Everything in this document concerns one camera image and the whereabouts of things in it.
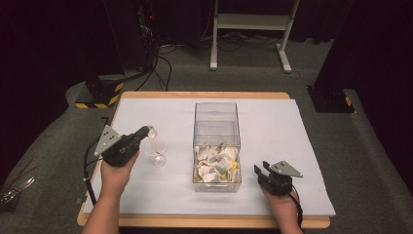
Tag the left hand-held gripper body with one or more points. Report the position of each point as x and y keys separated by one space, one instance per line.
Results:
x=118 y=151

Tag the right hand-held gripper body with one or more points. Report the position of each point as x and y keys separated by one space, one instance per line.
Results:
x=276 y=182

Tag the white tea bag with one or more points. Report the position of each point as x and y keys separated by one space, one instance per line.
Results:
x=152 y=132

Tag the clear plastic cup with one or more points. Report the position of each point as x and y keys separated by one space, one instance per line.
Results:
x=156 y=151

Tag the clear plastic box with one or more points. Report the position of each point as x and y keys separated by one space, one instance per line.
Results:
x=216 y=123

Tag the person's right hand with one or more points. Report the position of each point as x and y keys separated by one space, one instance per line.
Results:
x=281 y=204

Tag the person's left hand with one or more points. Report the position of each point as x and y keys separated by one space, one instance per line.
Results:
x=115 y=178

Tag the white table mat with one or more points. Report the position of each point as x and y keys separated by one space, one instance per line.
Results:
x=276 y=130

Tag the pile of tea bags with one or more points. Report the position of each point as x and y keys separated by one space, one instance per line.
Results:
x=216 y=164

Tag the black pillar with striped base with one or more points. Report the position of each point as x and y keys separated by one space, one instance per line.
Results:
x=104 y=87

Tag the wooden table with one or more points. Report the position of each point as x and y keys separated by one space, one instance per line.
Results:
x=201 y=95

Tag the dark equipment rack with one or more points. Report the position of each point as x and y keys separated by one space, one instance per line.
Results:
x=147 y=32

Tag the shiny metal stand legs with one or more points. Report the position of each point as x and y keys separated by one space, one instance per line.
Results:
x=16 y=191

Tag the white metal stand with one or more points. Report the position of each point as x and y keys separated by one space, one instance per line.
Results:
x=253 y=21

